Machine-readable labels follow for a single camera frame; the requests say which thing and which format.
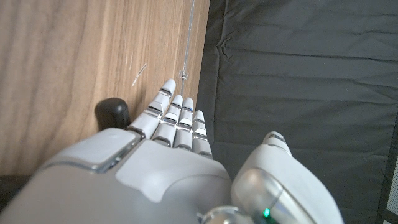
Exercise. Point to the black backdrop curtain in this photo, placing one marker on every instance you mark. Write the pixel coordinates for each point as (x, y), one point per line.
(295, 77)

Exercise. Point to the black curved bar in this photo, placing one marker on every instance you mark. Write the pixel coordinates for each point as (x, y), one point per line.
(112, 113)

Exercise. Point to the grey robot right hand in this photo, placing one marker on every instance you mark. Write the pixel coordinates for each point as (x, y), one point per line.
(140, 180)

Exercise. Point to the grey tape outline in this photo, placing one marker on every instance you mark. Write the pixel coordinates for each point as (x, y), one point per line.
(187, 46)

